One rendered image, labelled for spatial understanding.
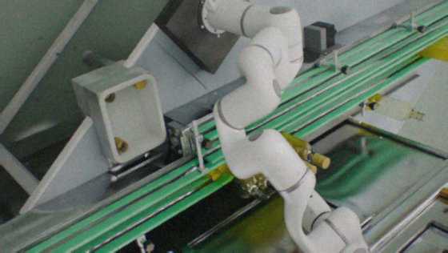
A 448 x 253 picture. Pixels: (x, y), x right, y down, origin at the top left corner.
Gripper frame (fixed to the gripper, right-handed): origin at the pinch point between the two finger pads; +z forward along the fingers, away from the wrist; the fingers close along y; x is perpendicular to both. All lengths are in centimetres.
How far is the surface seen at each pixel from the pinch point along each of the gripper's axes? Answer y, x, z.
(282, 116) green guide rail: 6.6, -15.1, 29.3
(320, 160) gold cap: 1.4, -14.8, 7.5
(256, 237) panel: -12.7, 10.6, 2.8
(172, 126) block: 15.2, 21.7, 29.6
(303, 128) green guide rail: -3.0, -25.3, 32.8
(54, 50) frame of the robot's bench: 27, 44, 91
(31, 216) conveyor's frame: 5, 66, 24
